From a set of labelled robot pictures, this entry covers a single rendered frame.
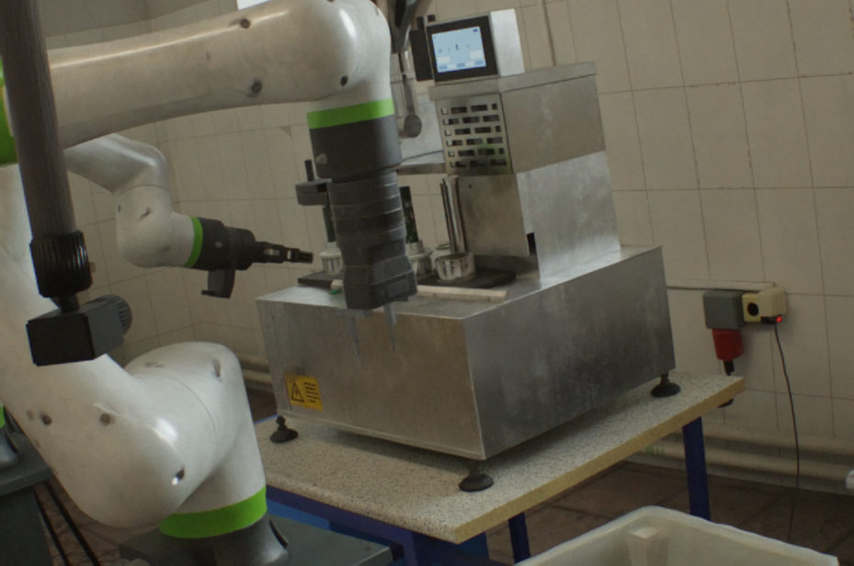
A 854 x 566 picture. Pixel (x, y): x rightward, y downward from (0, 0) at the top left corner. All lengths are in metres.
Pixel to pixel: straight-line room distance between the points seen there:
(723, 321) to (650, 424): 1.49
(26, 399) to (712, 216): 2.72
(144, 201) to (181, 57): 0.94
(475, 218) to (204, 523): 1.00
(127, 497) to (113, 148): 1.09
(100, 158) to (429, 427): 0.70
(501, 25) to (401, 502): 0.77
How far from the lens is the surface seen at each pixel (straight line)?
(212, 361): 1.22
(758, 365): 3.60
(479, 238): 2.09
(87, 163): 2.05
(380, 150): 1.26
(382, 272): 1.29
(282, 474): 2.13
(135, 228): 2.06
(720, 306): 3.53
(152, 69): 1.17
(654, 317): 2.16
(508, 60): 1.99
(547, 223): 2.04
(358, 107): 1.25
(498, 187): 2.03
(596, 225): 2.13
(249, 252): 2.17
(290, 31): 1.12
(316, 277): 2.32
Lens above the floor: 1.42
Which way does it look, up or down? 9 degrees down
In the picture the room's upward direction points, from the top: 9 degrees counter-clockwise
